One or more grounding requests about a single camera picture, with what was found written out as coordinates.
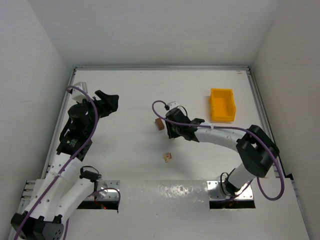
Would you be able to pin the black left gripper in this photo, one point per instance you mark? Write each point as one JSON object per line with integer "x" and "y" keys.
{"x": 105, "y": 104}

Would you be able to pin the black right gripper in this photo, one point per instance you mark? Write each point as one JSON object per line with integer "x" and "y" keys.
{"x": 171, "y": 127}

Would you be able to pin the brown rectangular wooden block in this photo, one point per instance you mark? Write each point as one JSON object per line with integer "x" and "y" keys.
{"x": 159, "y": 123}

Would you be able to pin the yellow plastic bin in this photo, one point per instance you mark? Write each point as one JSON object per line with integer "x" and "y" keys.
{"x": 222, "y": 105}

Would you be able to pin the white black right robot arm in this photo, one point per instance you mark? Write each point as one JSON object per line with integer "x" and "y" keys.
{"x": 258, "y": 153}

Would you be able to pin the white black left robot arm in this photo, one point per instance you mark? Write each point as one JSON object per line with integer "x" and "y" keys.
{"x": 66, "y": 185}

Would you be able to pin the helicopter shaped wooden piece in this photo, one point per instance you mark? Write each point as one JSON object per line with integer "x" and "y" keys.
{"x": 167, "y": 157}

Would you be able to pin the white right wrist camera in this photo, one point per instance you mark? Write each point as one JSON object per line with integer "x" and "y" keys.
{"x": 172, "y": 105}

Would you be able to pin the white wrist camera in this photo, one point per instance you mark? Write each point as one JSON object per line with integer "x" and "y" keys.
{"x": 172, "y": 105}
{"x": 77, "y": 95}

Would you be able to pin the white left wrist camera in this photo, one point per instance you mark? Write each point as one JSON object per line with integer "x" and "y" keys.
{"x": 77, "y": 95}

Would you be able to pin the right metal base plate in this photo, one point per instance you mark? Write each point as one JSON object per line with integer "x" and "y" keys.
{"x": 217, "y": 192}

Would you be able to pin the metal base plate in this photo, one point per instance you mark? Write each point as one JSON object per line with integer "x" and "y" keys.
{"x": 217, "y": 192}
{"x": 107, "y": 190}

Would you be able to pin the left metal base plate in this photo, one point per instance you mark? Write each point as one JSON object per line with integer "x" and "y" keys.
{"x": 107, "y": 190}

